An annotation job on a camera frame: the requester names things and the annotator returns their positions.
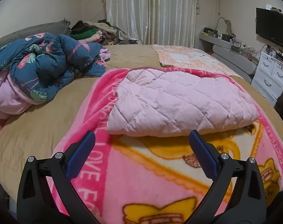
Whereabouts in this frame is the black flat television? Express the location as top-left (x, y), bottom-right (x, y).
top-left (256, 8), bottom-right (283, 50)

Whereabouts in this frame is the blue floral quilt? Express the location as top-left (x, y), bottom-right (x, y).
top-left (0, 33), bottom-right (111, 120)

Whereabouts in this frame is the clutter of small shelf items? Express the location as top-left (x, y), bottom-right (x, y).
top-left (203, 27), bottom-right (259, 56)

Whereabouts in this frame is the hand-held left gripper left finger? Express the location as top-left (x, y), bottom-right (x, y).
top-left (17, 130), bottom-right (99, 224)

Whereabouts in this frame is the orange patterned towel blanket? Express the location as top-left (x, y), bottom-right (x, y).
top-left (152, 44), bottom-right (243, 77)

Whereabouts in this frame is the white drawer cabinet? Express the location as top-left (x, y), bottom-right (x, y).
top-left (251, 51), bottom-right (283, 106)

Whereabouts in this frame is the pink printed fleece blanket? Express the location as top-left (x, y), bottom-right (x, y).
top-left (46, 68), bottom-right (283, 224)

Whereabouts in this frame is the bed with tan sheet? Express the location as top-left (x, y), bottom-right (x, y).
top-left (0, 44), bottom-right (278, 215)

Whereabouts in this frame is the pile of folded clothes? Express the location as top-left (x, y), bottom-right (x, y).
top-left (70, 20), bottom-right (120, 46)

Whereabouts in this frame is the white pleated curtain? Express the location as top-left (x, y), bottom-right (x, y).
top-left (105, 0), bottom-right (200, 49)

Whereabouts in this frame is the pink quilted blanket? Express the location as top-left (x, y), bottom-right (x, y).
top-left (106, 68), bottom-right (260, 137)

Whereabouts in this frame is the grey cushion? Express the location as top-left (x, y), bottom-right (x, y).
top-left (0, 19), bottom-right (71, 49)

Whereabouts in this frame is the grey headboard shelf unit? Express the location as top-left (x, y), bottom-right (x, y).
top-left (199, 32), bottom-right (259, 84)

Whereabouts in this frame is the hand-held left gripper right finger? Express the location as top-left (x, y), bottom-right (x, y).
top-left (189, 130), bottom-right (267, 224)

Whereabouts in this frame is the grey bent hose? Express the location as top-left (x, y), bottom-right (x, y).
top-left (216, 16), bottom-right (233, 33)

